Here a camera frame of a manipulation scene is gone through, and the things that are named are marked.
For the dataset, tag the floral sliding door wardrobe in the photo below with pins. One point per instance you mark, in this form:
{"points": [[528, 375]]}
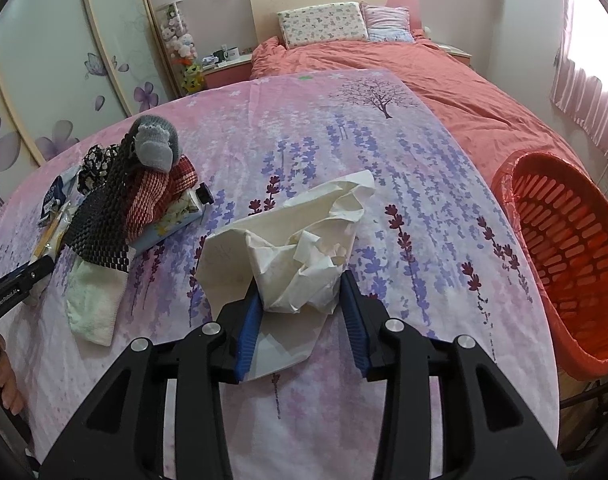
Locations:
{"points": [[59, 60]]}

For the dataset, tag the pink and white nightstand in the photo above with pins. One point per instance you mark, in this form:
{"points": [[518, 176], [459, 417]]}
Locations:
{"points": [[456, 52], [229, 72]]}

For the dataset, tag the black mesh cloth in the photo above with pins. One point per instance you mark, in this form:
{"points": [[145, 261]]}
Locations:
{"points": [[96, 220]]}

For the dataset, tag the black floral scrunchie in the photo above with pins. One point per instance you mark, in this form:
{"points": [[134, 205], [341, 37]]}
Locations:
{"points": [[91, 170]]}

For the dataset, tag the bed with coral duvet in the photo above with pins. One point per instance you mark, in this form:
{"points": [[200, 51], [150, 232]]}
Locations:
{"points": [[458, 90]]}

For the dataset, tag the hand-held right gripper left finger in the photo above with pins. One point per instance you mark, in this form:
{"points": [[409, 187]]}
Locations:
{"points": [[249, 330]]}

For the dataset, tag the white tissue paper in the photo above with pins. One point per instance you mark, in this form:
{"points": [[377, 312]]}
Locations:
{"points": [[304, 250]]}

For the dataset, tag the person's left hand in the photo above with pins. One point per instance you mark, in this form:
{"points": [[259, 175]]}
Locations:
{"points": [[6, 375]]}

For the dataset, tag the red plastic basket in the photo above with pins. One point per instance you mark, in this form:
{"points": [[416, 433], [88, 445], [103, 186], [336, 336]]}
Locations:
{"points": [[558, 260]]}

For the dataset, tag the red striped scrunchie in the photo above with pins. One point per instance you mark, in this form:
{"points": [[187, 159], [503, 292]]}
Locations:
{"points": [[151, 200]]}

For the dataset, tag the white and green towel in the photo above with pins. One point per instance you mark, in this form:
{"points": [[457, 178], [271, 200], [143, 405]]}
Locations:
{"points": [[91, 300]]}

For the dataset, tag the pink curtain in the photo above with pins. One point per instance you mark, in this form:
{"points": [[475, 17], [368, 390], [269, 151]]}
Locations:
{"points": [[591, 100]]}

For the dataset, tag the white floral pillow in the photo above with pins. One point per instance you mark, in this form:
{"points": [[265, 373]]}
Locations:
{"points": [[321, 24]]}

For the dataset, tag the floral hand cream tube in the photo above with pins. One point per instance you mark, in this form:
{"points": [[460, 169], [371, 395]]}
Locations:
{"points": [[184, 215]]}

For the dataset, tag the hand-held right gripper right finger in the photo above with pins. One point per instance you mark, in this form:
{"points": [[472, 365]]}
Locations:
{"points": [[355, 330]]}

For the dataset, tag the pink floral printed bedsheet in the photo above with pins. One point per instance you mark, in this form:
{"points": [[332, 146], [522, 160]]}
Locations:
{"points": [[334, 135]]}

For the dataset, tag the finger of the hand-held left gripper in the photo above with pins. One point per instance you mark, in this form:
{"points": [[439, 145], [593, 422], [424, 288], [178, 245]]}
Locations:
{"points": [[36, 269]]}

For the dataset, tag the green and yellow plush toy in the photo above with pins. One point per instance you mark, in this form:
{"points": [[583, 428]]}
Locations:
{"points": [[191, 77]]}

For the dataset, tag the blue packet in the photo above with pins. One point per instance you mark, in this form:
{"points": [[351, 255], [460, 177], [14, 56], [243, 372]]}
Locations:
{"points": [[56, 195]]}

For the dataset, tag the pink striped pillow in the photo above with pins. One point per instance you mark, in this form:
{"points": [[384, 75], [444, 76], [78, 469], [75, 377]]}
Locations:
{"points": [[388, 22]]}

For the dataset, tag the hanging plush toys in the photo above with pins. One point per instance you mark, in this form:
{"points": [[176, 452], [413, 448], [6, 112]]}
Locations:
{"points": [[179, 35]]}

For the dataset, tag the yellow wrapper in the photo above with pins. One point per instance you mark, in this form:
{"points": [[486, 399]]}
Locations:
{"points": [[49, 237]]}

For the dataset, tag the grey knitted sock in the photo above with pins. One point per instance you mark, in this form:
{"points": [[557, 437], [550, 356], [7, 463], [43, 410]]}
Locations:
{"points": [[154, 142]]}

